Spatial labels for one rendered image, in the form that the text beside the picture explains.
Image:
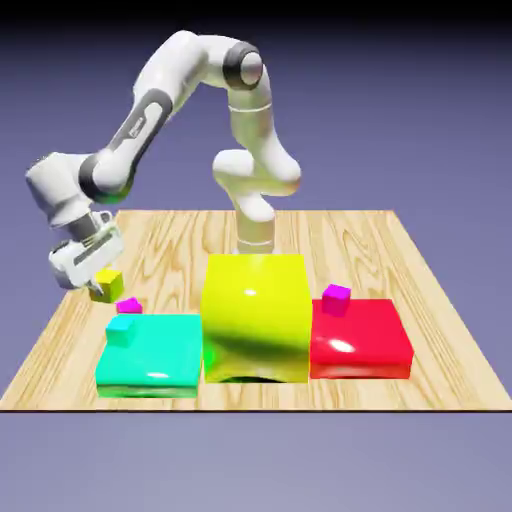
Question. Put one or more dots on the small yellow cube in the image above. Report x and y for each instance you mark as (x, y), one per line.
(108, 284)

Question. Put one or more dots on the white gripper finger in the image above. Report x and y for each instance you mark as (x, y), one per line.
(95, 288)

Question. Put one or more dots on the small cyan cube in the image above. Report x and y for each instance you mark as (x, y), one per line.
(120, 330)

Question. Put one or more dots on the large red box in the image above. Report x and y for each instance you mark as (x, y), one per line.
(360, 340)

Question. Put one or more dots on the large cyan box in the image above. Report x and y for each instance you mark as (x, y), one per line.
(156, 352)

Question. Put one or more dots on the large yellow box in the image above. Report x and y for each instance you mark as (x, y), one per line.
(256, 320)

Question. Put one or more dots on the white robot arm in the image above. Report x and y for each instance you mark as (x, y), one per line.
(192, 64)

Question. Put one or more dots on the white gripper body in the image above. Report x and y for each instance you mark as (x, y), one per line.
(86, 256)

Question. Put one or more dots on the small magenta cube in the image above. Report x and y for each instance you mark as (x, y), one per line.
(336, 300)
(128, 306)

